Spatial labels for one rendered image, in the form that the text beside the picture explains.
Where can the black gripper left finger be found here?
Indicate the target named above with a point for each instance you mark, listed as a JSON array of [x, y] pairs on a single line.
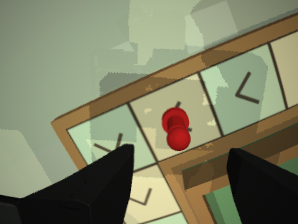
[[98, 194]]

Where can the square ring game board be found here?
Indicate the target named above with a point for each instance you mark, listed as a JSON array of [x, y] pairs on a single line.
[[173, 167]]

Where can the red pawn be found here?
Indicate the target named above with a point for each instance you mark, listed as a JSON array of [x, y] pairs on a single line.
[[175, 121]]

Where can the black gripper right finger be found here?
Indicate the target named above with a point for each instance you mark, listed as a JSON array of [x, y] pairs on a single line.
[[263, 193]]

